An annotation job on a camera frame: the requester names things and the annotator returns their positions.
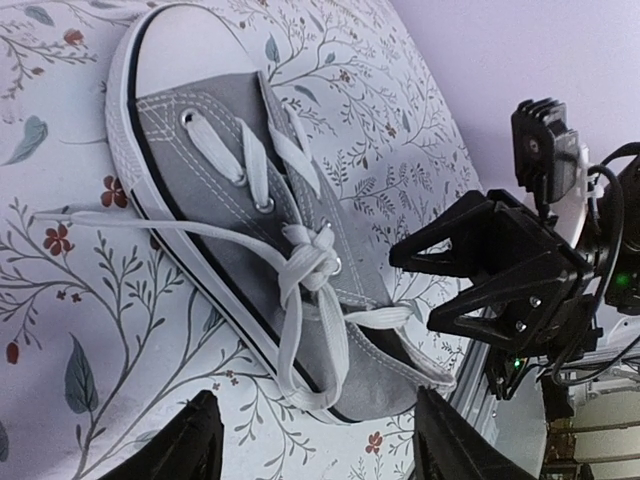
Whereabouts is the aluminium front rail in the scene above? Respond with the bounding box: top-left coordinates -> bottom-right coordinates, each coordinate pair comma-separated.
445,340 -> 640,480

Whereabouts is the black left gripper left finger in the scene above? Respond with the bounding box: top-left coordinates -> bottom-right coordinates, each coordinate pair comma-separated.
101,390 -> 224,480

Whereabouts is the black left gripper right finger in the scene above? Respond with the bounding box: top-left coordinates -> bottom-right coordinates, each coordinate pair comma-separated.
412,387 -> 535,480

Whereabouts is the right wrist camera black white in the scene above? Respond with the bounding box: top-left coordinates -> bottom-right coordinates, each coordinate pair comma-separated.
511,98 -> 589,247

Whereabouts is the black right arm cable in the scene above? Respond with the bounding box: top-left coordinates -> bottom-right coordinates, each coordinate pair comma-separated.
540,140 -> 640,391

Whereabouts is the grey sneaker with red sole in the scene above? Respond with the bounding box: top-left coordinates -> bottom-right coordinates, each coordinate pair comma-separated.
105,3 -> 459,425

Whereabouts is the floral patterned table mat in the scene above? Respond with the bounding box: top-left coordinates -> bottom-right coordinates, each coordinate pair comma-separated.
0,0 -> 491,480

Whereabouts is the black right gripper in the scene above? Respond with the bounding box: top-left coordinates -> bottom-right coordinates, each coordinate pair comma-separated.
389,190 -> 601,400

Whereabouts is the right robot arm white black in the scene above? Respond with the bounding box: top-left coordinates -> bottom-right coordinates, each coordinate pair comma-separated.
389,160 -> 639,387

